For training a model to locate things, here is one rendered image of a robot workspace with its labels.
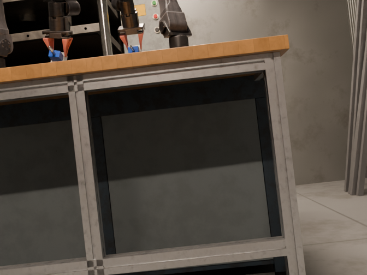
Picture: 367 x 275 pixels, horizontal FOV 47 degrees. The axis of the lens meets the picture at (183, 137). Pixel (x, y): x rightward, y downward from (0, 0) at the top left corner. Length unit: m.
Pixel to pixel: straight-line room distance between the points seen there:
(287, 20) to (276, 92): 3.28
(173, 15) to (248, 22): 3.02
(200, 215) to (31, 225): 0.65
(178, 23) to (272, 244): 0.73
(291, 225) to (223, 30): 3.30
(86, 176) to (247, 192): 0.64
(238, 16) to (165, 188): 3.03
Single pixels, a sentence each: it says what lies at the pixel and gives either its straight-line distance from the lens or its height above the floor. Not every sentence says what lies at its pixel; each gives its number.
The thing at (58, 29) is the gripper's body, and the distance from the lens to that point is 1.71.
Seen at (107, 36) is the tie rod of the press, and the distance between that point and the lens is 2.47.
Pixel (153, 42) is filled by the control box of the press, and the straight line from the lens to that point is 2.55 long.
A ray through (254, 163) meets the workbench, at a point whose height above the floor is 0.43.
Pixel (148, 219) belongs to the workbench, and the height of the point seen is 0.26.
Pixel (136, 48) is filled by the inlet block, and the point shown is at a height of 0.94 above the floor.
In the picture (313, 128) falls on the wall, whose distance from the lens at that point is 4.35.
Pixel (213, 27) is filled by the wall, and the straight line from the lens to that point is 4.34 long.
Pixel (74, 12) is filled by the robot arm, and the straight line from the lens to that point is 1.77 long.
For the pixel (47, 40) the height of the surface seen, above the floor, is 0.98.
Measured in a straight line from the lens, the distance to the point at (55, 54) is 1.70.
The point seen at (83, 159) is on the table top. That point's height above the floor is 0.52.
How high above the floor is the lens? 0.53
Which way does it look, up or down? 1 degrees up
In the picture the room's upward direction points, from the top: 6 degrees counter-clockwise
